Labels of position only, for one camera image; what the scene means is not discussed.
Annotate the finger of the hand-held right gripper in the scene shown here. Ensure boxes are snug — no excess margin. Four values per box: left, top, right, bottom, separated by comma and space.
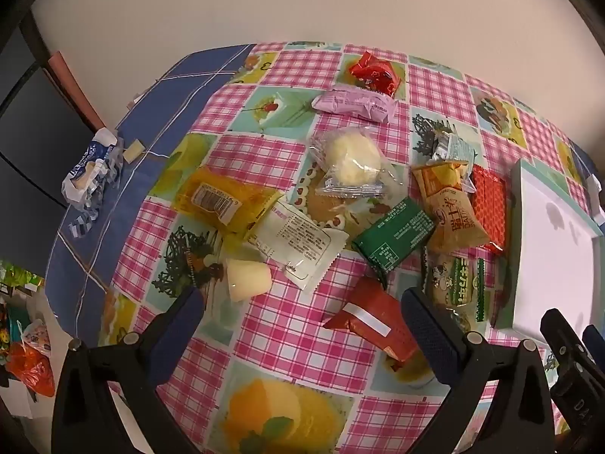
540, 308, 590, 389
583, 324, 605, 370

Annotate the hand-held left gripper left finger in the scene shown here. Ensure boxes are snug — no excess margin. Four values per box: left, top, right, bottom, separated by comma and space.
51, 286, 205, 454

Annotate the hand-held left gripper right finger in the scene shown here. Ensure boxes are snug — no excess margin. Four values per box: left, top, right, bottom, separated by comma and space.
401, 288, 555, 454

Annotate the green white cartoon packet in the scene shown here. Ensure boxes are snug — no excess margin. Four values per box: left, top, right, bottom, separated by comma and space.
422, 248, 487, 332

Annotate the red packet with white stripe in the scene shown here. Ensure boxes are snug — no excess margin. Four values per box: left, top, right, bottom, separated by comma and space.
323, 277, 421, 370

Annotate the white box with teal rim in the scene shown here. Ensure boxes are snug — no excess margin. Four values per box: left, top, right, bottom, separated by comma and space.
492, 158, 605, 341

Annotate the green snack packet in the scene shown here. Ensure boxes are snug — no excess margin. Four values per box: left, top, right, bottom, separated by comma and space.
352, 196, 436, 275

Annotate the yellow orange snack packet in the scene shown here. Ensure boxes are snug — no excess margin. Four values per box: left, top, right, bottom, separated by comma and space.
410, 161, 491, 253

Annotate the red patterned snack packet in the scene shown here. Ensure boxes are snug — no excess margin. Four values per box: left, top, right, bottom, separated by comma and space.
470, 165, 509, 257

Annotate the yellow jelly packet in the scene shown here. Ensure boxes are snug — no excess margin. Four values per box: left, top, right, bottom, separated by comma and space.
171, 165, 281, 242

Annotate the white snack packet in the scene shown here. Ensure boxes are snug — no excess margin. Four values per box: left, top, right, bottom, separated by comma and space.
243, 199, 349, 291

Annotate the silver teal snack packet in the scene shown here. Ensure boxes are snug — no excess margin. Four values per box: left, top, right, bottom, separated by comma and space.
431, 130, 477, 164

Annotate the clear-wrapped round yellow cake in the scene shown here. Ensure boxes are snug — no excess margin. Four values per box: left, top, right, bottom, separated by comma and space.
309, 125, 410, 199

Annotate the pink snack packet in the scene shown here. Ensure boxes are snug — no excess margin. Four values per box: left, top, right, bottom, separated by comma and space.
312, 82, 398, 124

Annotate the shiny red snack packet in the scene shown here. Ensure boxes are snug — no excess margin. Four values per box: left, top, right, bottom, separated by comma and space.
349, 51, 402, 100

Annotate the pink checkered tablecloth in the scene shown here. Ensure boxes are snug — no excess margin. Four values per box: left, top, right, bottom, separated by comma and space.
97, 42, 605, 454

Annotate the white printed bag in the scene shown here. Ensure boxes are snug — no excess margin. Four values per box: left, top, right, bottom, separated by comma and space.
19, 319, 53, 353

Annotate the orange plastic bag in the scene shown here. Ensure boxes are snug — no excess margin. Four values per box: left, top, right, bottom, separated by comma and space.
5, 340, 56, 398

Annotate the crumpled blue white wrapper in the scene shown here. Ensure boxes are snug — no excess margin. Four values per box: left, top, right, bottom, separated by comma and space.
61, 127, 126, 238

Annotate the dark cabinet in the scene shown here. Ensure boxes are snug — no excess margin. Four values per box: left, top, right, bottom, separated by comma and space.
0, 23, 102, 209

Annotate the pink brown board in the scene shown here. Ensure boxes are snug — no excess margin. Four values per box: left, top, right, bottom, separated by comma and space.
47, 51, 107, 133

